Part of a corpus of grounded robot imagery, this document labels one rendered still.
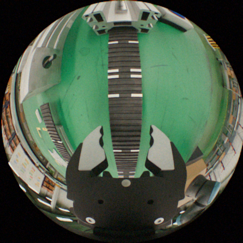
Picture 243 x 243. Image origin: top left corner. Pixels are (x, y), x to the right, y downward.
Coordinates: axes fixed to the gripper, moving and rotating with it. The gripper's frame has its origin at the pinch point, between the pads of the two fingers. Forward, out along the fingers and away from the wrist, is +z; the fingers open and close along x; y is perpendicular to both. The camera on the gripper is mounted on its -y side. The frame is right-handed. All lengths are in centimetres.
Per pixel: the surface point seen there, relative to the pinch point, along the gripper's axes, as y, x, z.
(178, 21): -26.1, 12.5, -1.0
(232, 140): 144, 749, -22
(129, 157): 7.5, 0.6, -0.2
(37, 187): 189, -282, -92
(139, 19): -18.1, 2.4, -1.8
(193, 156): 25.3, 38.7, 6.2
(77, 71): -10.0, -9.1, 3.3
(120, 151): 5.7, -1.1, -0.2
